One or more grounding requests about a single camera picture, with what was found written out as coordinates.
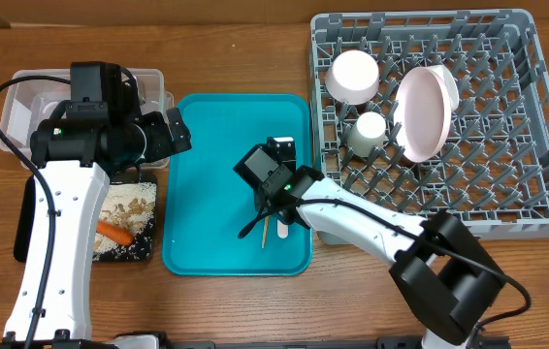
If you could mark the small white round cup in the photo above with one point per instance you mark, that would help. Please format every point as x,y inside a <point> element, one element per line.
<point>367,133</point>

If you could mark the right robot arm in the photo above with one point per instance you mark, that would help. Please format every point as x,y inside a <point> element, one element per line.
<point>446,277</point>

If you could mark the large white plate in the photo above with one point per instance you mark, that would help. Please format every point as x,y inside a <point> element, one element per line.
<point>424,113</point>

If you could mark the spilled rice and peanuts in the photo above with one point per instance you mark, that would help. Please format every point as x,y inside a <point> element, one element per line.
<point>131,206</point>

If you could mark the teal plastic tray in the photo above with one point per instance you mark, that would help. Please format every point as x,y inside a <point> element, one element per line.
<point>208,203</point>

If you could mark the grey dish rack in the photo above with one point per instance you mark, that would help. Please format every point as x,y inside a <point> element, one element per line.
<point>493,171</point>

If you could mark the clear plastic bin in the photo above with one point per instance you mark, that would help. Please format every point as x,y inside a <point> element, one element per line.
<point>31,102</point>

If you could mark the white bowl with food scraps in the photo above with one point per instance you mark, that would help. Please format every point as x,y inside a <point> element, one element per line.
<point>353,77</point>

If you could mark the white plastic fork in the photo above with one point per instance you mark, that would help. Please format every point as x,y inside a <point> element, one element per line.
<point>282,230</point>

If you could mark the wooden chopstick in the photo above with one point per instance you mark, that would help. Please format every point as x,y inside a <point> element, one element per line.
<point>265,231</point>

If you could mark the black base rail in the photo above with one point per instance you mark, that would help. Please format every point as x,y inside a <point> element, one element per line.
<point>279,345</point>

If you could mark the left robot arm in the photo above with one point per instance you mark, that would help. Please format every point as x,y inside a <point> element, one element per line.
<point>99,131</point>

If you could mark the small white bowl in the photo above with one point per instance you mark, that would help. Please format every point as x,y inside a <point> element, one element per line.
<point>450,84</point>

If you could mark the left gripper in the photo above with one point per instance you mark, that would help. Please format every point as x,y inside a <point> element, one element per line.
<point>167,144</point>

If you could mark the orange carrot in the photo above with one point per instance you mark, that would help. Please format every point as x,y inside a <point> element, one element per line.
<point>118,235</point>

